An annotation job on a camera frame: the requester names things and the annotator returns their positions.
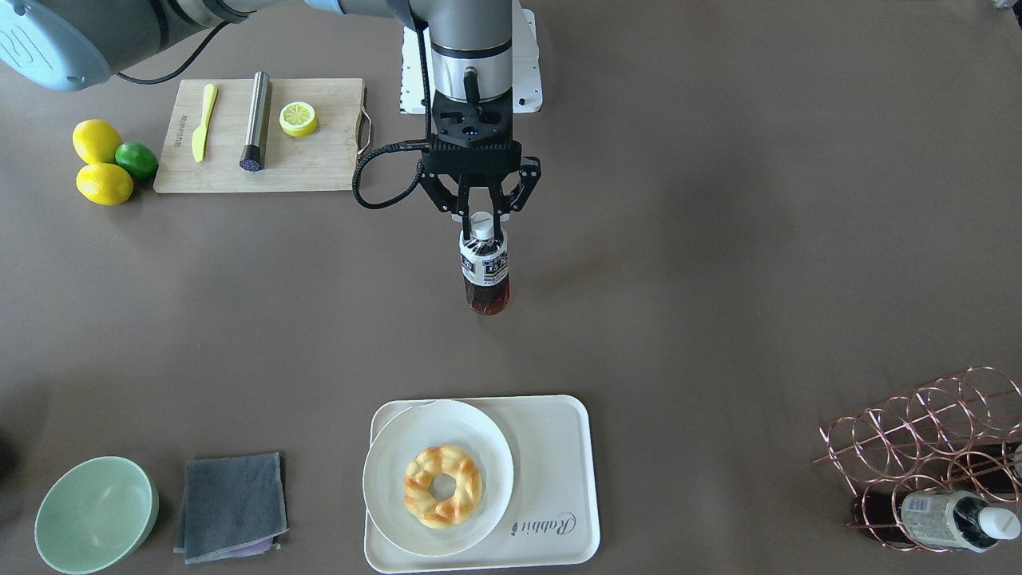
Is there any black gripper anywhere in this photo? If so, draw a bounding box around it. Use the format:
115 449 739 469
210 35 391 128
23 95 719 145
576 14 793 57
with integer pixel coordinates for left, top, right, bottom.
421 96 541 239

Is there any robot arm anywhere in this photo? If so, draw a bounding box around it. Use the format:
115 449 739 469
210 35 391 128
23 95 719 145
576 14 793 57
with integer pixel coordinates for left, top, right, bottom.
1 1 541 239

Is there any cream serving tray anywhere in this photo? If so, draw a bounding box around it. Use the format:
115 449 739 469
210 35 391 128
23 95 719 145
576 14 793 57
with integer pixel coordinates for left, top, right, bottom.
362 395 601 573

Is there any wooden cutting board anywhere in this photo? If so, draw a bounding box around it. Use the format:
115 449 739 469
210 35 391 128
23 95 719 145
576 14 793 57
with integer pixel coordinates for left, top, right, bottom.
153 77 371 194

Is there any half lemon slice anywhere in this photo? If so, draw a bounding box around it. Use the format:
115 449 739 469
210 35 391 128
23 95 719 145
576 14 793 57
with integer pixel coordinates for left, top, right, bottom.
279 101 319 138

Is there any steel muddler with black tip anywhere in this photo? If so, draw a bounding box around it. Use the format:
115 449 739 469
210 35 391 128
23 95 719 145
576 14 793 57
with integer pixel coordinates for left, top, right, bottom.
240 70 271 173

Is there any yellow plastic knife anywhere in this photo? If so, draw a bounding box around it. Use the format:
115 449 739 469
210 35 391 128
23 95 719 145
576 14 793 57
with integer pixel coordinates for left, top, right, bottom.
191 83 219 163

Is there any white round plate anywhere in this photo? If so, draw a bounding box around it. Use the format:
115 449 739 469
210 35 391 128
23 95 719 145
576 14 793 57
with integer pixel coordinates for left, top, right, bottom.
362 399 515 557

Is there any green lime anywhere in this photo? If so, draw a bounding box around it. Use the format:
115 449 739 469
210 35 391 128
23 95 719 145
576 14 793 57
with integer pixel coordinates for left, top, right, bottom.
114 141 158 180

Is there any whole yellow lemon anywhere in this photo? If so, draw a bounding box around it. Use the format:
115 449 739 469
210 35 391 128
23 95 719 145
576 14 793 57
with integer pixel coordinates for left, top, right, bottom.
72 119 123 165

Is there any grey folded cloth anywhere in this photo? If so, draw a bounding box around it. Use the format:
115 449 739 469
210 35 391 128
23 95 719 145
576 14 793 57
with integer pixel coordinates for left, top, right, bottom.
174 452 289 565

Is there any mint green bowl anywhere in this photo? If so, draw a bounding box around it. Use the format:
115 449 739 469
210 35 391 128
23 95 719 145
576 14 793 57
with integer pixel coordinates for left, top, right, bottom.
34 456 160 574

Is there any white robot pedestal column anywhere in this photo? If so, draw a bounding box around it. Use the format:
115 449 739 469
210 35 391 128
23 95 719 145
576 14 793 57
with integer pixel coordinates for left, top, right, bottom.
399 1 544 114

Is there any braided ring bread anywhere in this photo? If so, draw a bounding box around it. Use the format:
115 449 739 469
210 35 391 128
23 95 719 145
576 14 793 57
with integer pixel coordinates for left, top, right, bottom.
404 444 483 530

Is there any copper wire bottle rack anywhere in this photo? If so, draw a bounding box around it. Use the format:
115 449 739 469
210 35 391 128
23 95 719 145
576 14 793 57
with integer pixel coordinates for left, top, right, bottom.
820 367 1021 553

